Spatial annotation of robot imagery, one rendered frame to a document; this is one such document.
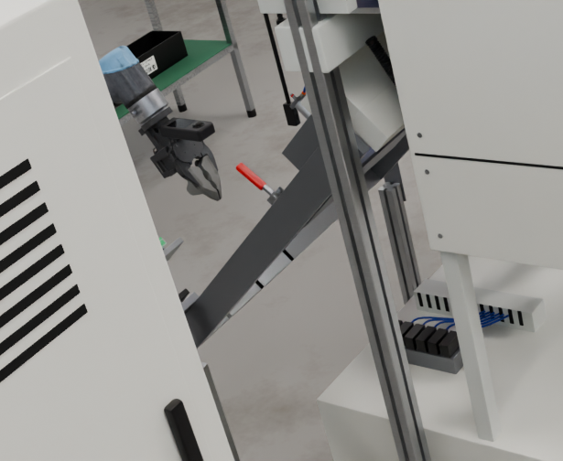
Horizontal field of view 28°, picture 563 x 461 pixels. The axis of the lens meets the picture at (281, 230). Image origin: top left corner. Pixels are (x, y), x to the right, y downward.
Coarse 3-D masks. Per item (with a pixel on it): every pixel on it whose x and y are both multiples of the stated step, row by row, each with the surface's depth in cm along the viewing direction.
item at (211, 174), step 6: (204, 156) 233; (198, 162) 234; (204, 162) 232; (210, 162) 233; (204, 168) 232; (210, 168) 233; (204, 174) 233; (210, 174) 232; (216, 174) 233; (210, 180) 233; (216, 180) 233; (216, 186) 233
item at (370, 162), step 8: (360, 136) 193; (400, 136) 209; (392, 144) 207; (376, 152) 198; (384, 152) 209; (368, 160) 197; (376, 160) 209; (368, 168) 209; (328, 200) 193; (320, 208) 194; (312, 216) 196
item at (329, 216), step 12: (372, 180) 268; (324, 216) 257; (336, 216) 258; (312, 228) 254; (324, 228) 255; (300, 240) 251; (312, 240) 252; (288, 252) 248; (300, 252) 249; (276, 264) 245; (264, 276) 242; (252, 288) 239; (240, 300) 236
